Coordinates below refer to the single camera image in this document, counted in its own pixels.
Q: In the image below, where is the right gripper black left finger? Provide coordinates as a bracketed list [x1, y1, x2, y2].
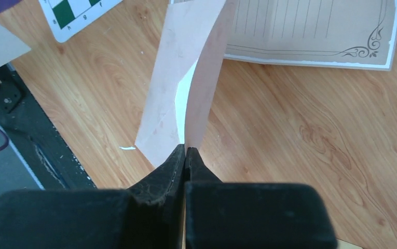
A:
[0, 144, 186, 248]

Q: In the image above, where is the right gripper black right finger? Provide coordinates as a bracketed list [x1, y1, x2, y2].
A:
[185, 148, 338, 248]

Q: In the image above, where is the pink paper envelope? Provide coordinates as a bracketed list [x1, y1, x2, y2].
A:
[135, 1, 238, 167]

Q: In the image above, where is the small white paper scrap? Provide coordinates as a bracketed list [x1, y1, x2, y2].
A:
[119, 146, 136, 150]

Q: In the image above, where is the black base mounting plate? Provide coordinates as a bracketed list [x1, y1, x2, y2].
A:
[0, 64, 96, 189]

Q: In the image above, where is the green white chessboard mat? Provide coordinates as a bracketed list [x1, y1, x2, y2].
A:
[39, 0, 121, 43]

